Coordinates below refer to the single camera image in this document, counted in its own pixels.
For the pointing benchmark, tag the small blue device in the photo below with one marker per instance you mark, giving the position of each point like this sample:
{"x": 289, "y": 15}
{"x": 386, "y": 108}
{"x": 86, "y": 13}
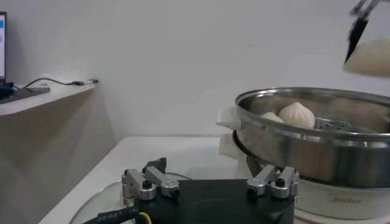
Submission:
{"x": 6, "y": 90}

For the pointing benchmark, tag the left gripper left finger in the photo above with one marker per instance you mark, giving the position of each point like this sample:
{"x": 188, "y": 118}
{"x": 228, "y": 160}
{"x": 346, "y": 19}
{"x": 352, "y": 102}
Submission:
{"x": 158, "y": 180}

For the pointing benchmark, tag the white steamed baozi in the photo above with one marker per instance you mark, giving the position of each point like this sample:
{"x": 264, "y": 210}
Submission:
{"x": 297, "y": 115}
{"x": 374, "y": 58}
{"x": 270, "y": 117}

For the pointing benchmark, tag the black flat phone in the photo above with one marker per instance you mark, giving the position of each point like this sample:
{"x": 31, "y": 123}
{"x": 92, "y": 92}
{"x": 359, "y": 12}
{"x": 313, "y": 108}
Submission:
{"x": 27, "y": 92}

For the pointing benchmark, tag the stainless steel steamer basket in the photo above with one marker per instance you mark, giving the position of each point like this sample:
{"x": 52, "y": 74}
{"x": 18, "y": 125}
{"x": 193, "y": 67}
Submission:
{"x": 320, "y": 158}

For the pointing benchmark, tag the steel steamer pot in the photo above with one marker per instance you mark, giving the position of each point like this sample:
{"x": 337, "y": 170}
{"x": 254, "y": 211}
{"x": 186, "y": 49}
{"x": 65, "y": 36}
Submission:
{"x": 335, "y": 201}

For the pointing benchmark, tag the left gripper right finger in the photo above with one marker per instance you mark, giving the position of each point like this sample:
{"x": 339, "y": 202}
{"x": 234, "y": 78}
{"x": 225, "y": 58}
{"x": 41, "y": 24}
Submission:
{"x": 283, "y": 182}

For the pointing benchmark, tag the laptop screen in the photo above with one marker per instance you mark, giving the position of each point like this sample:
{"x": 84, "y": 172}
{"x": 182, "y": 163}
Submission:
{"x": 2, "y": 45}

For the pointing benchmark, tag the white side table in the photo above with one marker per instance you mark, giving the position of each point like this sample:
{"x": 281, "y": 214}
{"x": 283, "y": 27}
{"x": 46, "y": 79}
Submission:
{"x": 61, "y": 95}

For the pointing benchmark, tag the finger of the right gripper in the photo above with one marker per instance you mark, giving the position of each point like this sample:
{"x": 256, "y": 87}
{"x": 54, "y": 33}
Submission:
{"x": 356, "y": 33}

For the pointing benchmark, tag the round glass pot lid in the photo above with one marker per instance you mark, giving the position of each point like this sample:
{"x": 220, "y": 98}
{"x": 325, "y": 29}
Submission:
{"x": 100, "y": 204}

